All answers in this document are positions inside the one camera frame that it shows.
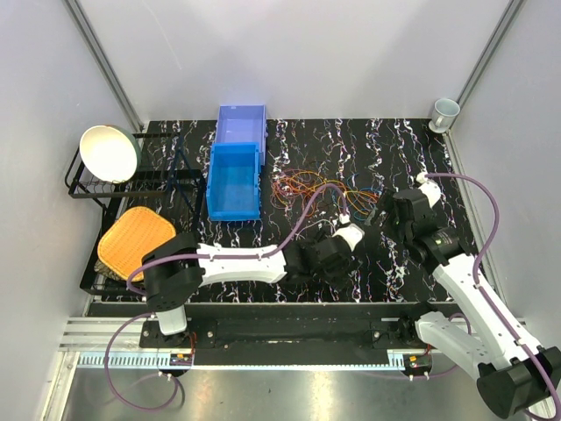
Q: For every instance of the white bowl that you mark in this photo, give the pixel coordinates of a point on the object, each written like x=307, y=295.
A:
x=110, y=153

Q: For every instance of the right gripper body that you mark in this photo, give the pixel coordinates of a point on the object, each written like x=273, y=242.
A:
x=387, y=204

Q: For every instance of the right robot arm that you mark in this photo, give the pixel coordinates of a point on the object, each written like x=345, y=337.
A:
x=511, y=368

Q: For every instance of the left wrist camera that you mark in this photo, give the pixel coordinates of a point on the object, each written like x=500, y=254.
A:
x=349, y=232

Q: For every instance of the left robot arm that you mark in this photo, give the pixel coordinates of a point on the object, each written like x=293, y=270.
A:
x=174, y=271

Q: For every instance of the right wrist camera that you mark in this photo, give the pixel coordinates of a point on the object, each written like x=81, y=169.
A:
x=429, y=188

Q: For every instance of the blue plastic bin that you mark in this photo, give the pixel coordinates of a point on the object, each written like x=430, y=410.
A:
x=232, y=193

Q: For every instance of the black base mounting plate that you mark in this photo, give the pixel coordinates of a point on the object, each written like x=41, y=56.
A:
x=292, y=335

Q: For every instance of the light purple plastic bin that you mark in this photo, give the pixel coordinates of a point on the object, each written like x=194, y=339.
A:
x=243, y=124

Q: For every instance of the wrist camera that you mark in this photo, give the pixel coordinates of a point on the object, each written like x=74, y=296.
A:
x=349, y=232
x=429, y=188

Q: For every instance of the black wire dish rack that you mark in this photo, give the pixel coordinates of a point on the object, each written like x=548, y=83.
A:
x=165, y=182

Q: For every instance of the aluminium frame rail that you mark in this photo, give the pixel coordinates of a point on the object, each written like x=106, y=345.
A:
x=109, y=342

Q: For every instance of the white mug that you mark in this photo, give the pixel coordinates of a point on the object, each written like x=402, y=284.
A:
x=443, y=115

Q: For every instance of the orange woven basket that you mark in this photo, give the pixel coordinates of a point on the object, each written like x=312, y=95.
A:
x=136, y=233

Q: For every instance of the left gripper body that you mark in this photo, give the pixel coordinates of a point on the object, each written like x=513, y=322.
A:
x=333, y=276

